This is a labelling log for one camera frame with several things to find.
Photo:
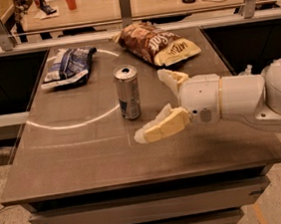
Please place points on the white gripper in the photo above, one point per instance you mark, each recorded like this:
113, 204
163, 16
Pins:
200, 98

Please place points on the metal railing frame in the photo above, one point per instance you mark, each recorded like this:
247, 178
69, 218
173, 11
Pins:
204, 13

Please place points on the blue chip bag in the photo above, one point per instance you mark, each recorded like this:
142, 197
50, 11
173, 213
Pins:
71, 66

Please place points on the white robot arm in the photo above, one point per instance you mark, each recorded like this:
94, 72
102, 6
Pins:
254, 100

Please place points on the brown yellow chip bag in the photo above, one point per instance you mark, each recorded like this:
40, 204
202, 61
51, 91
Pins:
156, 46

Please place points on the silver blue redbull can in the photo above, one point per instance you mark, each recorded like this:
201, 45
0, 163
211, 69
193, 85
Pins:
127, 84

